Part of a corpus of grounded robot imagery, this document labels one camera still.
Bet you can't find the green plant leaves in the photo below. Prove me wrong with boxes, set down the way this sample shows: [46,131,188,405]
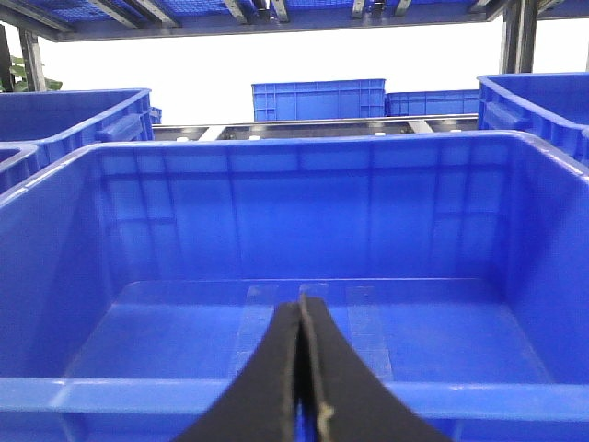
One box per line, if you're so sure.
[8,55,63,92]

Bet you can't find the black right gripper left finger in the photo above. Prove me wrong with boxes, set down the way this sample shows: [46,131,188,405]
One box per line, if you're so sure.
[175,302,301,441]

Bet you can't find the far low blue crate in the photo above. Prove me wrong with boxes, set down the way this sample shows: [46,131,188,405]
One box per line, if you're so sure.
[385,89,479,117]

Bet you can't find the metal roller rack frame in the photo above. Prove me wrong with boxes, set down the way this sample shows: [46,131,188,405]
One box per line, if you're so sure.
[154,113,478,142]

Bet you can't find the blue crate at left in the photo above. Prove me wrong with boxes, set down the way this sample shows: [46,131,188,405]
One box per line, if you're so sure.
[1,88,154,192]

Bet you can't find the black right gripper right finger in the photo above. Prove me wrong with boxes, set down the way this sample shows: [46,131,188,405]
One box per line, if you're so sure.
[299,295,449,441]

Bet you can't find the overhead shelf with blue crates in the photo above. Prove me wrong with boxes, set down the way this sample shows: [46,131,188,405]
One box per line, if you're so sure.
[0,0,589,43]

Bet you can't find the blue crate at right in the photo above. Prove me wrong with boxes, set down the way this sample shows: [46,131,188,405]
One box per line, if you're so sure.
[478,72,588,165]

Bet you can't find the far blue ribbed crate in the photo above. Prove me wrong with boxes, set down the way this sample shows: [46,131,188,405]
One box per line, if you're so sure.
[251,78,386,122]

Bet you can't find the large blue plastic crate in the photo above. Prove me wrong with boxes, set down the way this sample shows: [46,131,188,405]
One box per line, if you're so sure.
[1,131,588,441]

